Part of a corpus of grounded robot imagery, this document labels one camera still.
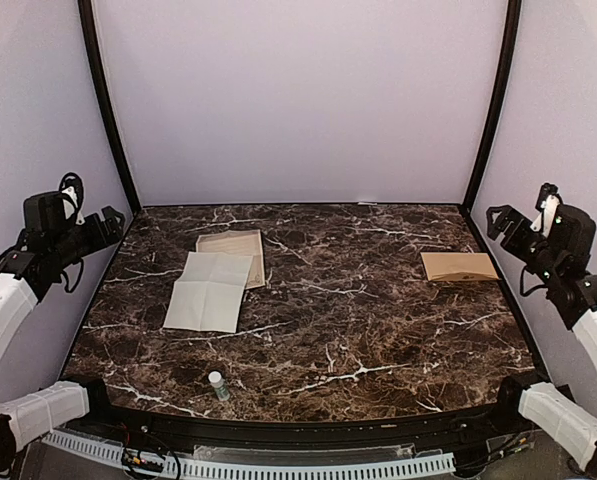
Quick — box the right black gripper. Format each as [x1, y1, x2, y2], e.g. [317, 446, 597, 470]
[487, 205, 562, 285]

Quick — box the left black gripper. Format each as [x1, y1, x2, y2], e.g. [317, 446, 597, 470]
[51, 206, 124, 268]

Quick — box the brown kraft envelope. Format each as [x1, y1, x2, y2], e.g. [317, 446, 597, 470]
[421, 252, 499, 282]

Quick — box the white letter paper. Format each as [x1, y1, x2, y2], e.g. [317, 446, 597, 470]
[163, 252, 253, 333]

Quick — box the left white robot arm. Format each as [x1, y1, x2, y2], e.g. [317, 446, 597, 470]
[0, 186, 125, 476]

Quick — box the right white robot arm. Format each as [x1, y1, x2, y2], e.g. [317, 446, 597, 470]
[487, 195, 597, 479]

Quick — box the beige lined stationery sheet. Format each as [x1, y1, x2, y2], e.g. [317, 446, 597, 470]
[196, 230, 266, 290]

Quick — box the small white-capped glue bottle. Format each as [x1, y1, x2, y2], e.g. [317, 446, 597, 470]
[208, 370, 230, 401]

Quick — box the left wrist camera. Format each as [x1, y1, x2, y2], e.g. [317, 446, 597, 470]
[58, 172, 85, 225]

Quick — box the black front frame rail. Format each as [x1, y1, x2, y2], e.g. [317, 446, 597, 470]
[67, 397, 533, 452]

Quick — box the left black corner post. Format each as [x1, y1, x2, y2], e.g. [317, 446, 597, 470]
[77, 0, 142, 214]

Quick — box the black corner post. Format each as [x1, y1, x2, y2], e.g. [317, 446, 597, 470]
[461, 0, 522, 216]
[77, 0, 142, 214]

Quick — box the right black corner post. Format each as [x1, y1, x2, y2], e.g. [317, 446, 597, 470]
[461, 0, 522, 216]

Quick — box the white slotted cable duct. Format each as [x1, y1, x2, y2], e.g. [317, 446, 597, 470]
[40, 430, 457, 480]

